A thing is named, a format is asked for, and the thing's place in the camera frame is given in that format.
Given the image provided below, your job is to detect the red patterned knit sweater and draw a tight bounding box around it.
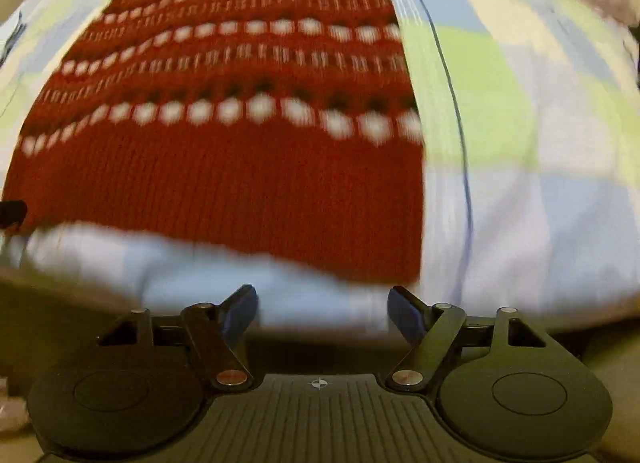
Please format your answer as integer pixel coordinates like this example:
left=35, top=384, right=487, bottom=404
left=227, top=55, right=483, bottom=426
left=2, top=0, right=424, bottom=284

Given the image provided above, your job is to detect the folded light blue cloth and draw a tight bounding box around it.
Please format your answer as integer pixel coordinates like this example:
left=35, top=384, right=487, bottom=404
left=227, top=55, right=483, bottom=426
left=0, top=10, right=26, bottom=65

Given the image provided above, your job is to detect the checkered bed sheet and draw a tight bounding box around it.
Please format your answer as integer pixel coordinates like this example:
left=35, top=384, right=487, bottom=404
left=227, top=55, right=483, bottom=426
left=1, top=0, right=639, bottom=331

